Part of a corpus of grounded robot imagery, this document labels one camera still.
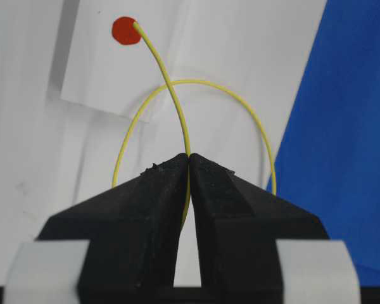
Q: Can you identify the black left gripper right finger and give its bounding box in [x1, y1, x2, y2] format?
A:
[189, 153, 329, 303]

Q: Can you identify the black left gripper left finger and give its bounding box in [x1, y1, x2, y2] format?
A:
[37, 153, 188, 303]

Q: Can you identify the yellow solder wire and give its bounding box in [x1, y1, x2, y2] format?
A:
[111, 21, 277, 229]

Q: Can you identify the left red dot mark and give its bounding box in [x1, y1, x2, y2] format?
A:
[111, 16, 141, 46]

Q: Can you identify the large white foam board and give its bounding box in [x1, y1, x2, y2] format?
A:
[0, 1, 326, 285]

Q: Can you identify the small white raised block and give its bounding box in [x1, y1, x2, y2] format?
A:
[43, 1, 192, 118]

